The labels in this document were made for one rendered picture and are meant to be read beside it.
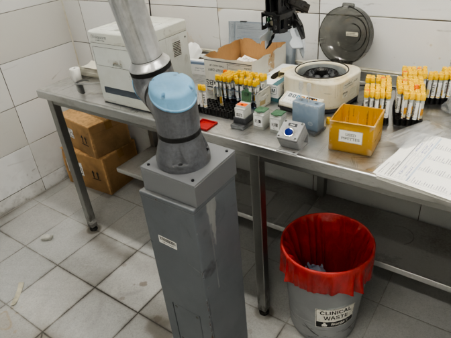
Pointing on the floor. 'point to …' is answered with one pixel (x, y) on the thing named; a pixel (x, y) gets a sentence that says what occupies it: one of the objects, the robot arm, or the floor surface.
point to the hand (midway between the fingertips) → (285, 53)
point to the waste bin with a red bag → (317, 292)
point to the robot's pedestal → (199, 263)
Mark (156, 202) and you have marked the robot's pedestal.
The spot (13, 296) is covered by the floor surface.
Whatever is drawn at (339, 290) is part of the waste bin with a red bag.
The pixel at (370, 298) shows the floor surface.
